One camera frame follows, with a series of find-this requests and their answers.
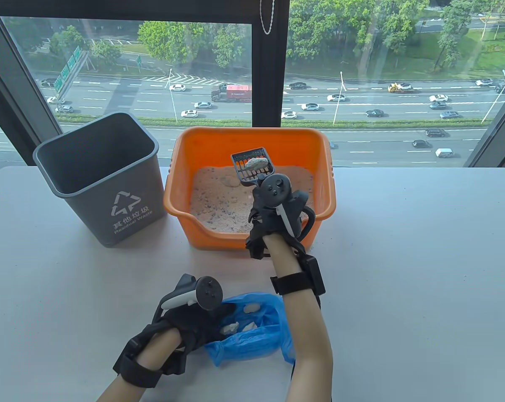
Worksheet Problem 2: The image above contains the person's right hand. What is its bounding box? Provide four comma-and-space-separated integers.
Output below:
246, 186, 309, 260

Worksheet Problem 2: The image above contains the person's left hand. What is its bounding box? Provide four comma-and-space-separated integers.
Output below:
152, 301, 238, 357

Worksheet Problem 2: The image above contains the sandy cat litter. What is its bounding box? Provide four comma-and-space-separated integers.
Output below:
189, 164, 316, 235

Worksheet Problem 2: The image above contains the black litter scoop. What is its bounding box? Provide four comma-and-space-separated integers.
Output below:
230, 147, 277, 188

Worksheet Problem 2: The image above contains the blue plastic bag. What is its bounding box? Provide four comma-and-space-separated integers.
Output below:
204, 292, 297, 367

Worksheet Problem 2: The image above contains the person's left forearm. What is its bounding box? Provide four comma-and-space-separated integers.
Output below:
95, 327, 184, 402

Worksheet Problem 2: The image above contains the person's right forearm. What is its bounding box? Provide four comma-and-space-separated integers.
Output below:
265, 234, 334, 402

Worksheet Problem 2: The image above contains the orange plastic litter box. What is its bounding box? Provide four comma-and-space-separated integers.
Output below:
163, 127, 337, 252

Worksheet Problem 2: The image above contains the black and white controller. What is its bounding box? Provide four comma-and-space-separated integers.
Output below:
259, 173, 316, 241
152, 273, 223, 325

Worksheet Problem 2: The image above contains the grey trash bin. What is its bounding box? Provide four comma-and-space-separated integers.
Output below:
33, 112, 168, 248

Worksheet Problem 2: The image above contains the green road sign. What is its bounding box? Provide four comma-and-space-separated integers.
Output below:
53, 46, 83, 95

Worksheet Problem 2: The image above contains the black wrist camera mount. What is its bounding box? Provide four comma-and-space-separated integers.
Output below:
112, 339, 163, 388
270, 256, 326, 308

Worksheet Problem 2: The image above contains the black window frame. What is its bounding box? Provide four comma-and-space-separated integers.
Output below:
0, 0, 505, 176

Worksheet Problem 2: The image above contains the street lamp post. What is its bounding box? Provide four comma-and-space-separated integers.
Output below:
482, 69, 505, 124
165, 68, 178, 123
333, 71, 346, 125

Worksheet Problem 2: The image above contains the white bead chain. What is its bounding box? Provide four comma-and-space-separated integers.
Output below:
260, 0, 275, 35

